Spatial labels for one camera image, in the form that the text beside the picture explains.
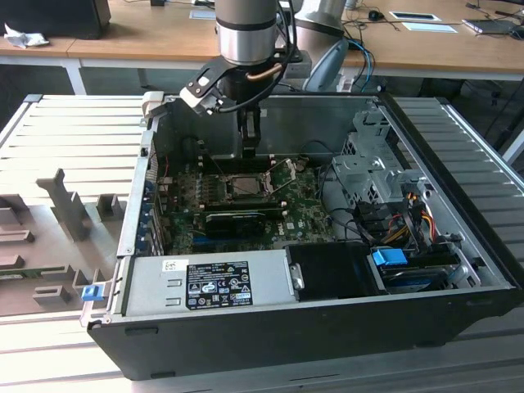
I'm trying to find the wooden desk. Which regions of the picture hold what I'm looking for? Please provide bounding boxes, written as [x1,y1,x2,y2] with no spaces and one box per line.
[67,0,524,83]
[0,0,111,95]

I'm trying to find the green RAM stick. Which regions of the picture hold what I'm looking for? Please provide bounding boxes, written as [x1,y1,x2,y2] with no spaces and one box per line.
[0,268,69,283]

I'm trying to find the blue disk carrier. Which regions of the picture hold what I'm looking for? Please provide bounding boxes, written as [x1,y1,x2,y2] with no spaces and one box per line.
[370,246,451,294]

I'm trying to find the silver CPU plate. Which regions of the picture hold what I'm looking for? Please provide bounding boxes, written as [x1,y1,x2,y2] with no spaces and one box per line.
[231,176,269,198]

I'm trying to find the beige plastic case latch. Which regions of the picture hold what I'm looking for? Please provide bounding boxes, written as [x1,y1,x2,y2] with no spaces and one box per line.
[141,91,165,120]

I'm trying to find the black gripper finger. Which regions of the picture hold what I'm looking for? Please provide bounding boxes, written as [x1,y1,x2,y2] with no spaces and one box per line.
[239,104,262,160]

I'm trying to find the silver power supply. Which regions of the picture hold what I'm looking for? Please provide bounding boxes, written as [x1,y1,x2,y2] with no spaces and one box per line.
[124,249,296,318]

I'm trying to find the blue cable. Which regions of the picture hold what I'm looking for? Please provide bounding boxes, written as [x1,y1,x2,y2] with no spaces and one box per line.
[347,38,376,93]

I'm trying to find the crumpled white paper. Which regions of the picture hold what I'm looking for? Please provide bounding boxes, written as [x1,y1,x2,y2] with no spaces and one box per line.
[2,22,50,49]

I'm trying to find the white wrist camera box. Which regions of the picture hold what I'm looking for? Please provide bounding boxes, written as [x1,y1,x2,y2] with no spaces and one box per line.
[178,81,225,118]

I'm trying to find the yellow red power wires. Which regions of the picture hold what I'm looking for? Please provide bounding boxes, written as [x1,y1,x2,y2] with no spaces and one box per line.
[384,192,439,246]

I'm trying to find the metal disk bay cage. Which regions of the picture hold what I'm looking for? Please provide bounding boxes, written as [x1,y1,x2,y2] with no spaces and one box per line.
[331,110,435,214]

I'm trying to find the CPU socket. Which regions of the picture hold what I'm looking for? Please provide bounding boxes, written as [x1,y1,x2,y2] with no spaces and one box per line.
[219,171,274,205]

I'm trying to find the black box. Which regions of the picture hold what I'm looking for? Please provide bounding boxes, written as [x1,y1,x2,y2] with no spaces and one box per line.
[0,0,111,40]

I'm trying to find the green motherboard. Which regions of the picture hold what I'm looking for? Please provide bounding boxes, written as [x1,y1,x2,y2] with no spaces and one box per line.
[157,157,341,257]

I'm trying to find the gray parts rack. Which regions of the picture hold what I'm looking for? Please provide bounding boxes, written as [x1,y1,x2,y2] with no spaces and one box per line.
[0,167,128,318]

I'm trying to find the black PC case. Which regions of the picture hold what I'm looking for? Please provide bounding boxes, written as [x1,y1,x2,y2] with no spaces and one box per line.
[79,92,524,382]

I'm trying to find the metal socket cover frame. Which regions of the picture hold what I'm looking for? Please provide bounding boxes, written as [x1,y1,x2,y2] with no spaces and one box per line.
[265,157,298,196]

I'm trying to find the gray wrist camera box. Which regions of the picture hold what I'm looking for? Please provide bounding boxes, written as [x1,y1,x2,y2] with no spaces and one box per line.
[284,51,313,79]

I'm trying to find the gray laptop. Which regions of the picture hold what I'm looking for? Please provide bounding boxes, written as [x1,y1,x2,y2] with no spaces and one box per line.
[462,18,517,36]

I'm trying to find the black graphics card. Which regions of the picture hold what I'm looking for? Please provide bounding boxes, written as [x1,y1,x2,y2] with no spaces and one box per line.
[204,210,265,239]

